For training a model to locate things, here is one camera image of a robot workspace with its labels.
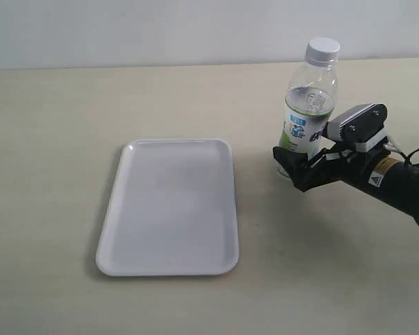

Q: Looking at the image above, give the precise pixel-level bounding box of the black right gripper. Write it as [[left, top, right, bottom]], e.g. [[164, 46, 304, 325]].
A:
[[272, 137, 390, 192]]

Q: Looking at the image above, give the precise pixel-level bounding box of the clear plastic drink bottle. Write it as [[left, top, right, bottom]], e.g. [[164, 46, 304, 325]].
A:
[[274, 55, 338, 179]]

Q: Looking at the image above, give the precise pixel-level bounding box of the white bottle cap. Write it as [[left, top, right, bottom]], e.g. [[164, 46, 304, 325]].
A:
[[304, 38, 340, 67]]

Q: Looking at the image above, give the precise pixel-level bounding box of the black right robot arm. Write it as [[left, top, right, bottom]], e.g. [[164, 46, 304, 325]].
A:
[[272, 140, 419, 226]]

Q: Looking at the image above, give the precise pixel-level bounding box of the white rectangular plastic tray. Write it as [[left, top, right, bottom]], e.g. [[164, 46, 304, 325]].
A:
[[95, 138, 240, 277]]

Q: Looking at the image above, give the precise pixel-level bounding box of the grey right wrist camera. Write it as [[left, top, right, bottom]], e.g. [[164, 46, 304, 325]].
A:
[[322, 103, 388, 154]]

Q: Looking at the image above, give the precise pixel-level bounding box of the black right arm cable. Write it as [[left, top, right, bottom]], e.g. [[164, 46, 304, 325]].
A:
[[387, 137, 419, 170]]

